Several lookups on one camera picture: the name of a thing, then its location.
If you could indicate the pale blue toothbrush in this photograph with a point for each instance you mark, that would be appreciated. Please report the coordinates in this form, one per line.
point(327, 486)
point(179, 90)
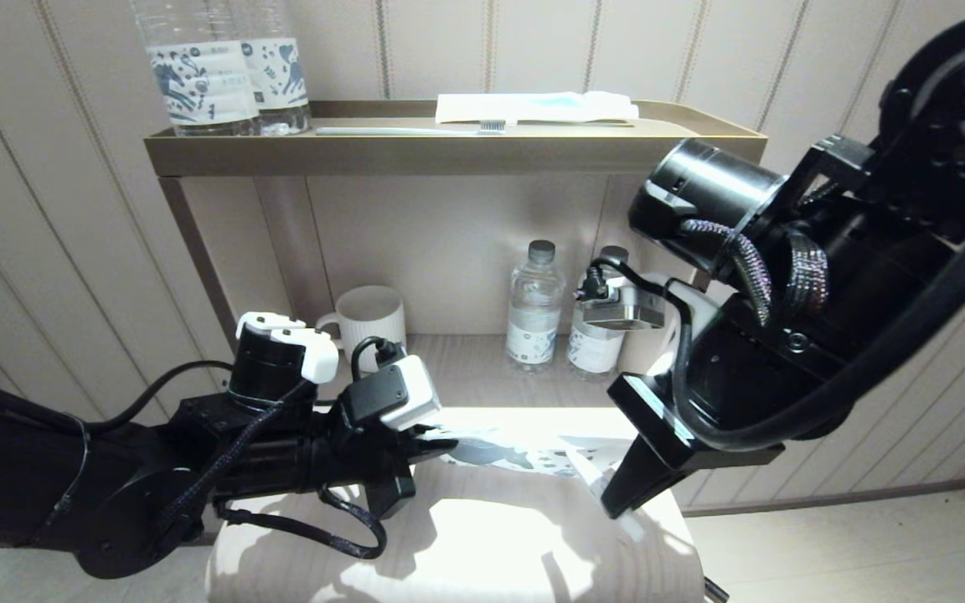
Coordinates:
point(399, 131)

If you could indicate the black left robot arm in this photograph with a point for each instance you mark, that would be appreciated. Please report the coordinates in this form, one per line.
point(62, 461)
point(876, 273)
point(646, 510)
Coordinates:
point(72, 486)

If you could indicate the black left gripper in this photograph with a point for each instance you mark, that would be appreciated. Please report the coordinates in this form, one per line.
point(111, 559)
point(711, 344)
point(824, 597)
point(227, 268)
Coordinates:
point(365, 465)

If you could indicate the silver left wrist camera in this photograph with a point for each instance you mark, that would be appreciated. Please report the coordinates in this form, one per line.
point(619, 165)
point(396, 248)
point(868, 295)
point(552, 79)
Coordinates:
point(411, 394)

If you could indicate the black caster wheel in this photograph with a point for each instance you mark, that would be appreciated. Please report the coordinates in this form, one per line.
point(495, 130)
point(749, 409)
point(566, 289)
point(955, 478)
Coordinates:
point(713, 592)

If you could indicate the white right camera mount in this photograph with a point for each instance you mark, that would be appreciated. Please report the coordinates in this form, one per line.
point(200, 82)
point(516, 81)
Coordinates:
point(700, 314)

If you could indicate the beige wooden shelf cabinet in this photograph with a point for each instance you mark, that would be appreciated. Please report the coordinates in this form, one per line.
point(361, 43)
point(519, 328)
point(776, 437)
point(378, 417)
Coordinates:
point(449, 243)

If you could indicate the large clear water bottle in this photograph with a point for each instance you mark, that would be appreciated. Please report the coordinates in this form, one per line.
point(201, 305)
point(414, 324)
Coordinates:
point(202, 84)
point(281, 75)

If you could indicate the white blue horse pouch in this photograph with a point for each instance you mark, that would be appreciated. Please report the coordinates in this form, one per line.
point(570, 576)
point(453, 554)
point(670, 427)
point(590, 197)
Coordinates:
point(491, 454)

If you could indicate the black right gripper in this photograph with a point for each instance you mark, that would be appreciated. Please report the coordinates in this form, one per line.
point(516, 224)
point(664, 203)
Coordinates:
point(742, 385)

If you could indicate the white ribbed ceramic mug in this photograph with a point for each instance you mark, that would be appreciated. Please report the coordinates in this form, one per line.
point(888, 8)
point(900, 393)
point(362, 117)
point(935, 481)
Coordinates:
point(374, 322)

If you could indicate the small clear water bottle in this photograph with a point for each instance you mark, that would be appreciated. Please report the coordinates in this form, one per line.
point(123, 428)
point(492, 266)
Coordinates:
point(533, 310)
point(591, 352)

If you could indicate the white blue toothpaste packet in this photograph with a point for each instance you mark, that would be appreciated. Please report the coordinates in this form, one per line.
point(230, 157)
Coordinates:
point(533, 107)

